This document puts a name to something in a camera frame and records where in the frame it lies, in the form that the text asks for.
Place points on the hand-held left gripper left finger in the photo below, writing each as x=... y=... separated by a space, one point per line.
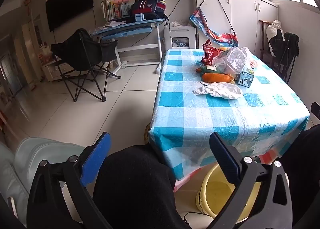
x=96 y=158

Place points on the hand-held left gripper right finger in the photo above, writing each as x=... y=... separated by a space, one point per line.
x=226 y=160

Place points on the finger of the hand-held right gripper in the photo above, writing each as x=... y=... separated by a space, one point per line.
x=316 y=110

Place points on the yellow plastic basin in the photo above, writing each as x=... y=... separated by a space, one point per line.
x=220 y=194

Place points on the white rag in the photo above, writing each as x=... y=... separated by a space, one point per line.
x=220 y=90
x=178 y=23

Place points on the printed milk carton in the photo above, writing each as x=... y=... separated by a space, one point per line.
x=246 y=78

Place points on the orange carrot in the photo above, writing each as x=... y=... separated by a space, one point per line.
x=216 y=77

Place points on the translucent plastic bag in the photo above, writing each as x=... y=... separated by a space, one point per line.
x=232 y=60

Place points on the red snack bag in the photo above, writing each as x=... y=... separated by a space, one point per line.
x=209 y=52

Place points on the blue white checkered tablecloth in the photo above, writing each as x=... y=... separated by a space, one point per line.
x=225 y=118

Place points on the pink checkered undercloth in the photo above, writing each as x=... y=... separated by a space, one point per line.
x=271 y=156

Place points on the light green sofa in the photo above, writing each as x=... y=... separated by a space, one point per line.
x=37 y=151

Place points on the dark wooden chair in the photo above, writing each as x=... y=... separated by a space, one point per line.
x=263 y=41

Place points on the white stuffed bag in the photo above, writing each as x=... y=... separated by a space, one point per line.
x=272 y=31

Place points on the white television stand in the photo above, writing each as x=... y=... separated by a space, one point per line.
x=56 y=68

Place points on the yellow mango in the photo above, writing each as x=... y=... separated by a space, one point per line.
x=223 y=49

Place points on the black folding camping chair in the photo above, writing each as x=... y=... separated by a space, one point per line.
x=80 y=48

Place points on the white cabinet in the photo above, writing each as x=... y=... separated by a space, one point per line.
x=245 y=18

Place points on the white plastic storage stool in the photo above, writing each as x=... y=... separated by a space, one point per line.
x=180 y=36

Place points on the loose papers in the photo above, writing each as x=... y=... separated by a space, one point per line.
x=112 y=24

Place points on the blue study desk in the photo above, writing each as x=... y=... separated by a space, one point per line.
x=135 y=25

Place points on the small blue desk device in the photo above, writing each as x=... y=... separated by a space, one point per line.
x=140 y=17

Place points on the row of books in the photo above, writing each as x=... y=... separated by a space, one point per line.
x=112 y=9

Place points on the pink plush toy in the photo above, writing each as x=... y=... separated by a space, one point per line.
x=121 y=0

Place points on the dark striped backpack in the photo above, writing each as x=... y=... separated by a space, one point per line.
x=147 y=6

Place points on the black wall television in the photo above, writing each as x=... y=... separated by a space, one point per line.
x=70 y=1

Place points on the red knot wall ornament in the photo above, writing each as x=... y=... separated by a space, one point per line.
x=28 y=1

